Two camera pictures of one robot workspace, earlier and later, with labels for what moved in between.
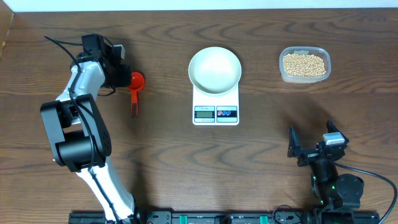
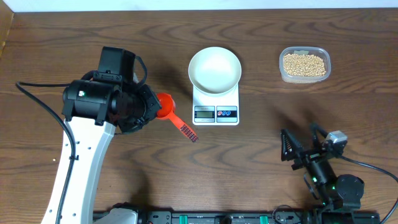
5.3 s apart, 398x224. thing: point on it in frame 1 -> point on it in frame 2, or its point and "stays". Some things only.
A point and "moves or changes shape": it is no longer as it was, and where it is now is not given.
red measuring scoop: x=137 y=83 moves or changes shape
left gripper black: x=125 y=80 -> x=152 y=106
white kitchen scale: x=216 y=110 stays
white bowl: x=214 y=70 stays
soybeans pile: x=304 y=65 stays
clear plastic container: x=300 y=65 stays
